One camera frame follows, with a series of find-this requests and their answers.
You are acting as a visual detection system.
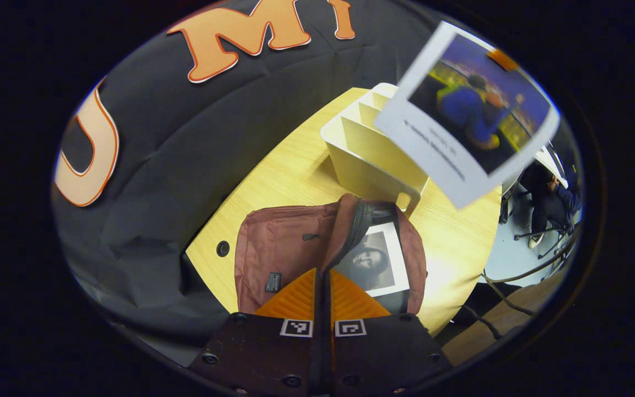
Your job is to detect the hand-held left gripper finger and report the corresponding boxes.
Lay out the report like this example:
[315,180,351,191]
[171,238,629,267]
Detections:
[188,267,324,395]
[323,267,453,395]

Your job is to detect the blue cover book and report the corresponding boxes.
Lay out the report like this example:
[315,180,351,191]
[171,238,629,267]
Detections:
[374,21,562,210]

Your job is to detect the white portrait cover book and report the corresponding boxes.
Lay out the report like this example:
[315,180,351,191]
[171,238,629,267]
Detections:
[333,222,411,315]

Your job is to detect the maroon fabric schoolbag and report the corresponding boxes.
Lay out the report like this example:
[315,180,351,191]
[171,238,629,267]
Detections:
[234,193,427,318]

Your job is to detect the white plastic bookshelf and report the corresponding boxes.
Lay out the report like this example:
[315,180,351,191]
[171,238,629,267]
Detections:
[320,83,429,218]

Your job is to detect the black office chair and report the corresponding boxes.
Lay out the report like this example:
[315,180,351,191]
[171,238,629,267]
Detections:
[513,223,572,260]

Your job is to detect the black backdrop cloth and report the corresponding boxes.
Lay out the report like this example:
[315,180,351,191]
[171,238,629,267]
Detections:
[52,0,461,353]

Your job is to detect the dark floor cable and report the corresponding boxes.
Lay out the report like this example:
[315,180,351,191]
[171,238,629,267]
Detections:
[460,305,504,341]
[482,236,578,317]

